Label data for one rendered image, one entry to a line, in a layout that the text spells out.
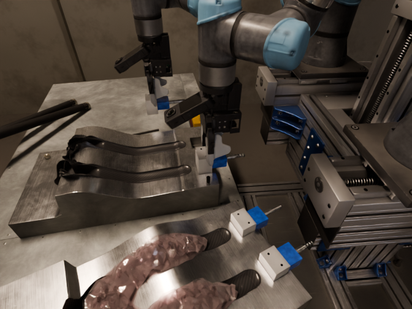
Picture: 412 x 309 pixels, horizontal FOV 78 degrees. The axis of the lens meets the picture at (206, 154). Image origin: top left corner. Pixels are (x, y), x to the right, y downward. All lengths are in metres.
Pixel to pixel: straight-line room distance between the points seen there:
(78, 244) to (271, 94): 0.73
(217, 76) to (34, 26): 2.28
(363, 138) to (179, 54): 2.03
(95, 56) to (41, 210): 1.99
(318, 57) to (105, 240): 0.82
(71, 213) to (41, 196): 0.11
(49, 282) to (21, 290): 0.04
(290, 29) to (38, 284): 0.58
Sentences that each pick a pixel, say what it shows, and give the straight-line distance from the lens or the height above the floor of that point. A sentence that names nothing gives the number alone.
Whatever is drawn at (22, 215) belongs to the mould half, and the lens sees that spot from 0.76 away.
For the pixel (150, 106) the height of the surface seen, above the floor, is 0.94.
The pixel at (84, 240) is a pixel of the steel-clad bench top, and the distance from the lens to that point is 0.72.
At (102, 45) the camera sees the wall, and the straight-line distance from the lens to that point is 2.53.
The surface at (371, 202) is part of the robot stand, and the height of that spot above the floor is 0.98.
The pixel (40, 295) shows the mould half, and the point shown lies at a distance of 0.56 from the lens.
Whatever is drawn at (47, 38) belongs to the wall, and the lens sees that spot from 2.67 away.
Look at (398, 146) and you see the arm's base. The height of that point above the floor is 1.06.
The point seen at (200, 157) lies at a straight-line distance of 0.64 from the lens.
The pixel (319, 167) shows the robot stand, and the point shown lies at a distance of 0.59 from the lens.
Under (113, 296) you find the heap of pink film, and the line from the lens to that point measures 0.53.
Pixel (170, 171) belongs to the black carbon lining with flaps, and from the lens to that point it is 0.69.
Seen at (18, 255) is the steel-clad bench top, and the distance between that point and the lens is 0.77.
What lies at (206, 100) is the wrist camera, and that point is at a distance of 0.54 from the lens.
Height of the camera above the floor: 1.37
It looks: 41 degrees down
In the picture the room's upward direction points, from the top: straight up
